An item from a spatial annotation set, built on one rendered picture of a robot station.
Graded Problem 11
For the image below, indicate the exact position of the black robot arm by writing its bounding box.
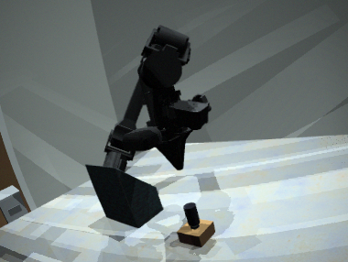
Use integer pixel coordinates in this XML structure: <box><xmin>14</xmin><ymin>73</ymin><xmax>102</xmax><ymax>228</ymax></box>
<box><xmin>103</xmin><ymin>25</ymin><xmax>211</xmax><ymax>172</ymax></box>

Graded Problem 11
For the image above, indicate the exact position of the tan square block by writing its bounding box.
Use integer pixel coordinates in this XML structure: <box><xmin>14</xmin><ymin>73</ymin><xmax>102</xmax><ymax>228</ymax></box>
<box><xmin>177</xmin><ymin>219</ymin><xmax>215</xmax><ymax>247</ymax></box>

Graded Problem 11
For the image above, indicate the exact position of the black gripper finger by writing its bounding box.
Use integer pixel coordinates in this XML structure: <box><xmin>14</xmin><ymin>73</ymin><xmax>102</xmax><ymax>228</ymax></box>
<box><xmin>155</xmin><ymin>136</ymin><xmax>182</xmax><ymax>170</ymax></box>
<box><xmin>175</xmin><ymin>129</ymin><xmax>193</xmax><ymax>168</ymax></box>

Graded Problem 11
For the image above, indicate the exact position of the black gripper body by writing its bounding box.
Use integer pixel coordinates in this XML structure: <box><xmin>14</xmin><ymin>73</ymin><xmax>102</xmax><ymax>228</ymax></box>
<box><xmin>123</xmin><ymin>86</ymin><xmax>188</xmax><ymax>152</ymax></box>

